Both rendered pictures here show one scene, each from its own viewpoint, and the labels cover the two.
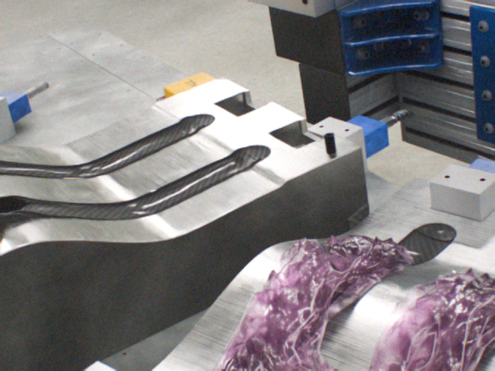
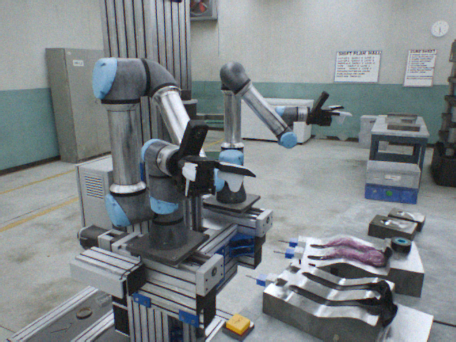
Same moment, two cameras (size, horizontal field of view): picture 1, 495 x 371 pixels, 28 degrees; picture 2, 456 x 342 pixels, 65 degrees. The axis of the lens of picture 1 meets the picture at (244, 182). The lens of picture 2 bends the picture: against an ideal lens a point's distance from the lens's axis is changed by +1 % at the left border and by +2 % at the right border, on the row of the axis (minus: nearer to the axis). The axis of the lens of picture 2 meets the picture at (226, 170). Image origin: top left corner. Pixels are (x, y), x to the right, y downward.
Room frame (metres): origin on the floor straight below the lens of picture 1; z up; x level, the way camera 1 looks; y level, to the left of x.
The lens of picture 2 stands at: (1.67, 0.91, 1.66)
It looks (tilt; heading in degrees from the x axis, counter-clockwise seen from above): 16 degrees down; 243
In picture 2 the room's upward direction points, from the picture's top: straight up
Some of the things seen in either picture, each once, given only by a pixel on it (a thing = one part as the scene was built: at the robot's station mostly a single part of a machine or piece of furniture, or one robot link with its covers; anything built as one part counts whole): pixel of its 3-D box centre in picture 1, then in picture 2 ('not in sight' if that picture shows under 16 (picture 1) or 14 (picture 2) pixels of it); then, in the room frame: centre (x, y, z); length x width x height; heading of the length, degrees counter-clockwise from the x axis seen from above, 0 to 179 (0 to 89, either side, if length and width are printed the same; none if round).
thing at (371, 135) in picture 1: (367, 133); (260, 279); (0.97, -0.14, 0.83); 0.13 x 0.05 x 0.05; 125
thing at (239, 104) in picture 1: (246, 118); (279, 286); (0.97, -0.01, 0.87); 0.05 x 0.05 x 0.04; 26
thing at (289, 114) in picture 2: not in sight; (286, 115); (0.61, -0.51, 1.43); 0.11 x 0.08 x 0.09; 150
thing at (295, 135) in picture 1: (303, 149); (292, 273); (0.87, -0.06, 0.87); 0.05 x 0.05 x 0.04; 26
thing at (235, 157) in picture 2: not in sight; (231, 165); (0.90, -0.53, 1.20); 0.13 x 0.12 x 0.14; 60
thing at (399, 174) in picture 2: not in sight; (391, 174); (-2.26, -2.04, 0.32); 0.60 x 0.40 x 0.22; 132
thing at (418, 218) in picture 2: not in sight; (406, 218); (-0.08, -0.27, 0.83); 0.17 x 0.13 x 0.06; 116
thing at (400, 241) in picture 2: not in sight; (400, 244); (0.38, 0.04, 0.93); 0.08 x 0.08 x 0.04
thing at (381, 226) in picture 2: not in sight; (392, 229); (0.11, -0.21, 0.84); 0.20 x 0.15 x 0.07; 116
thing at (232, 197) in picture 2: not in sight; (231, 188); (0.90, -0.52, 1.09); 0.15 x 0.15 x 0.10
